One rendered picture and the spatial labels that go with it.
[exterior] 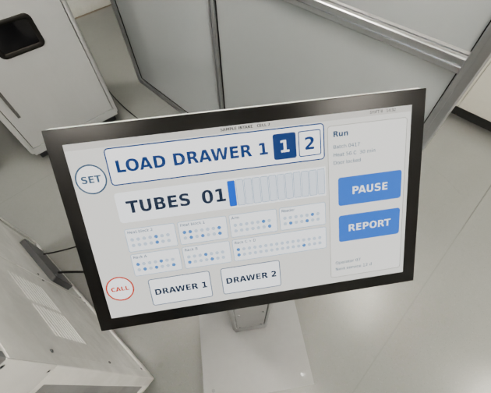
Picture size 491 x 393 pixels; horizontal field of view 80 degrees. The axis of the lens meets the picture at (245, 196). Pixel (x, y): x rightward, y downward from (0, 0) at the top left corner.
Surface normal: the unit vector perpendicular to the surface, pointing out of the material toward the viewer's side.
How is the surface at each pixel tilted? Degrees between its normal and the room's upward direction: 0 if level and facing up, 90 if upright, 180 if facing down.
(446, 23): 90
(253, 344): 3
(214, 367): 5
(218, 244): 50
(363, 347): 0
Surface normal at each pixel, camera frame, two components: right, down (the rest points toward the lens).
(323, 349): -0.01, -0.55
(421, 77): -0.71, 0.59
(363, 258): 0.11, 0.28
